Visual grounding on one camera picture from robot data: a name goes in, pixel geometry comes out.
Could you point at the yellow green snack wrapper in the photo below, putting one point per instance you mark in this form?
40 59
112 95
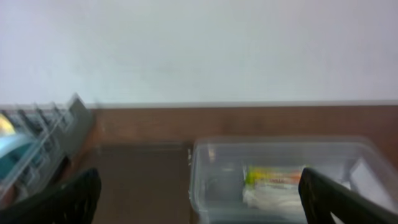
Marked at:
272 175

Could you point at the dark brown serving tray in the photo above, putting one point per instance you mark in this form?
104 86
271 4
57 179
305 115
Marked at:
141 183

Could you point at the white napkin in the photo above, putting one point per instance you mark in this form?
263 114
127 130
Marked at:
279 197

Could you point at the light blue bowl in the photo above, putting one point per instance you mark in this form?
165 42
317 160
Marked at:
13 148

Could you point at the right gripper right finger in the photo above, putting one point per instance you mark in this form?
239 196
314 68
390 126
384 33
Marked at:
323 198

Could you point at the grey plastic dish rack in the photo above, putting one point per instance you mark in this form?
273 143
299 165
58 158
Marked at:
60 133

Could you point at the yellow round plate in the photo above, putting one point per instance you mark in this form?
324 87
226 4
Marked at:
6 127

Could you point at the clear plastic bin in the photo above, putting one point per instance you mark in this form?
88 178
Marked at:
219 164

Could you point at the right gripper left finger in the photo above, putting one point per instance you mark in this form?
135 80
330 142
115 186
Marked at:
72 201

